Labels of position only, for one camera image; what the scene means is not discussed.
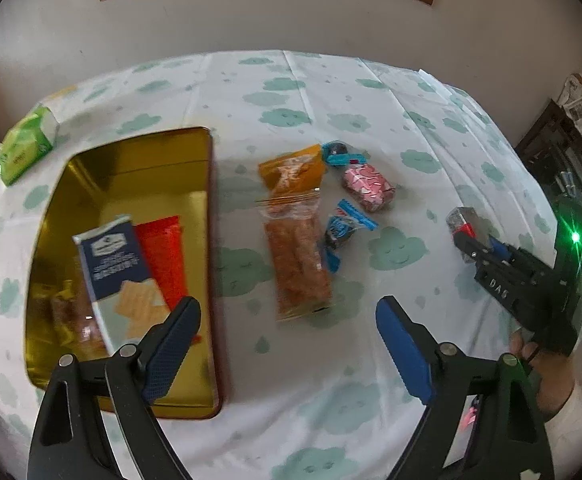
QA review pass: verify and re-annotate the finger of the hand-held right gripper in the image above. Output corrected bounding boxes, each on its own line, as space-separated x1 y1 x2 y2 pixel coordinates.
488 237 515 263
453 232 492 267

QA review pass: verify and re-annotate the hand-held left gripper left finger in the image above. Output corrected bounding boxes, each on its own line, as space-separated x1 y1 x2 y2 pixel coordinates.
28 296 202 480

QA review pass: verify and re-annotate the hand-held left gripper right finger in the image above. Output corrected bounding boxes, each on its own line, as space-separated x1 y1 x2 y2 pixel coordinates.
375 296 556 480

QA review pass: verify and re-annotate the silver snack packet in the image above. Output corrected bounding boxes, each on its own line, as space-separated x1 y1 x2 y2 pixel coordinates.
445 206 484 263

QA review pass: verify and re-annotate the red snack packet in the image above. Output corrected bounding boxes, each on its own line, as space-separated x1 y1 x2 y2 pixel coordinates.
136 216 194 313

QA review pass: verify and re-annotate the yellow end snack bag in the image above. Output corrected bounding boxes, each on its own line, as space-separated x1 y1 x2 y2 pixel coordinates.
36 280 107 356

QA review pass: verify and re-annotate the blue cracker packet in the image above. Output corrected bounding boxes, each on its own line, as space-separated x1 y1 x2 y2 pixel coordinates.
72 214 172 356

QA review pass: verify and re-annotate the pink candy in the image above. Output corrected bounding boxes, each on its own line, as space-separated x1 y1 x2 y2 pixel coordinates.
342 162 397 213

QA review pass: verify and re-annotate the blue candy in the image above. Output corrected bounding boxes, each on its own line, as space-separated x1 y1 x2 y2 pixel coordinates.
320 141 369 167
323 199 379 273

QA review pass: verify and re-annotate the orange top snack bag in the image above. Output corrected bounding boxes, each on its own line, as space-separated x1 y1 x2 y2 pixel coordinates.
256 144 334 323

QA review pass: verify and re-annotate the brown and gold tin box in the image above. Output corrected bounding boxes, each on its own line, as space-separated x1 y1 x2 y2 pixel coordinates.
24 126 223 420

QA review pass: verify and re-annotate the person's right forearm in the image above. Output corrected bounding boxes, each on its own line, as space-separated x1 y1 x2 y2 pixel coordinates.
543 379 582 443

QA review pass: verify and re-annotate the person's right hand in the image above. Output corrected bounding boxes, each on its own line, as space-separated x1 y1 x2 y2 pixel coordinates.
508 332 579 418

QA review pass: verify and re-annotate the dark wooden furniture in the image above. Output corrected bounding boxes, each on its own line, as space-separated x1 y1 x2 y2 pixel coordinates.
513 99 582 221

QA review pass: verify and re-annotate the cloud print tablecloth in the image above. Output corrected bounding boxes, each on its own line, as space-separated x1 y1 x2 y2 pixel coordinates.
0 49 582 480

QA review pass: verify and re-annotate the green tissue pack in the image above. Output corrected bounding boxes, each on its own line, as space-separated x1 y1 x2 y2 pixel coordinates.
0 105 61 187

